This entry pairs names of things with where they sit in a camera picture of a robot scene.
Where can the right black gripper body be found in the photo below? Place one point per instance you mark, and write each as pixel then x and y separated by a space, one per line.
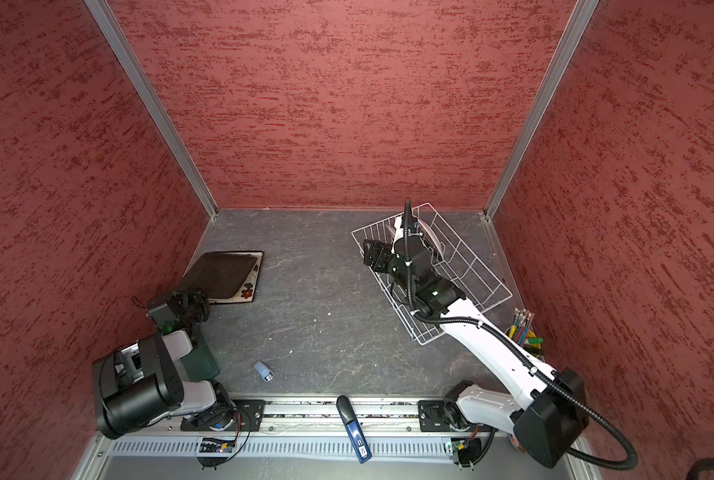
pixel 388 262

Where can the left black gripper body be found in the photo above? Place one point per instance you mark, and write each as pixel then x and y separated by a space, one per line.
pixel 194 304

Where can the dark brown square plate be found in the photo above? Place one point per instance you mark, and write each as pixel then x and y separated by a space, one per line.
pixel 196 276

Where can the floral square ceramic plate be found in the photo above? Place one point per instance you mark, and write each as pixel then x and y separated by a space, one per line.
pixel 232 276

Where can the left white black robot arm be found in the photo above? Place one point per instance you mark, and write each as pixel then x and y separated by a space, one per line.
pixel 170 373

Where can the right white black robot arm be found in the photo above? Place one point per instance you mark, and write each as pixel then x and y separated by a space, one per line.
pixel 544 409

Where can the round patterned plate middle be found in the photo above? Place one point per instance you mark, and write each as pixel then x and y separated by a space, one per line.
pixel 423 228

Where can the round patterned plate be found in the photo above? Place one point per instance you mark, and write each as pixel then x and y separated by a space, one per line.
pixel 434 245
pixel 423 228

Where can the round patterned plate back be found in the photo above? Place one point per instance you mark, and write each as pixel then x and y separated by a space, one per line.
pixel 434 245

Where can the dark green block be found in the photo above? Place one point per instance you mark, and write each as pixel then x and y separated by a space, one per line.
pixel 199 363

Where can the small light blue object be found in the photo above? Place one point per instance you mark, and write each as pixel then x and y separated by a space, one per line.
pixel 264 371

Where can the left small circuit board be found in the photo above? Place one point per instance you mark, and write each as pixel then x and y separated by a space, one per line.
pixel 216 446

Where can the small circuit board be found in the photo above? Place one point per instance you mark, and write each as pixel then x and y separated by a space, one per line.
pixel 216 446
pixel 466 453

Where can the yellow pen cup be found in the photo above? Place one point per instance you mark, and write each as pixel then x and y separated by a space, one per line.
pixel 521 332

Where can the blue black handheld tool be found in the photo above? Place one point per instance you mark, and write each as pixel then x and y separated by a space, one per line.
pixel 353 429

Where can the right small circuit board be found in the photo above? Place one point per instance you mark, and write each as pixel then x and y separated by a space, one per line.
pixel 466 453

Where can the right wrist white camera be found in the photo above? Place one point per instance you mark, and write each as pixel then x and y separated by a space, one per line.
pixel 399 223

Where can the white wire dish rack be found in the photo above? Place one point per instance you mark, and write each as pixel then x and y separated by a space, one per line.
pixel 461 284

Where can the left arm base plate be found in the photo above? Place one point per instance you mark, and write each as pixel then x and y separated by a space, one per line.
pixel 243 415

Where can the aluminium front rail frame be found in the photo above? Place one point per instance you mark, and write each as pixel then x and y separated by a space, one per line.
pixel 302 437

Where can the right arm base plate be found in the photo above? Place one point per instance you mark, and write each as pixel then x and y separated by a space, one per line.
pixel 432 416

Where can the left aluminium corner post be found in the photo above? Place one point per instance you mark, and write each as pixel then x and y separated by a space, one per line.
pixel 104 18

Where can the aluminium corner post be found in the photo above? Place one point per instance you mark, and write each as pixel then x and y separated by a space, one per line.
pixel 104 18
pixel 575 28

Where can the right aluminium corner post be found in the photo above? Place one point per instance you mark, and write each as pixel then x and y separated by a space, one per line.
pixel 575 28

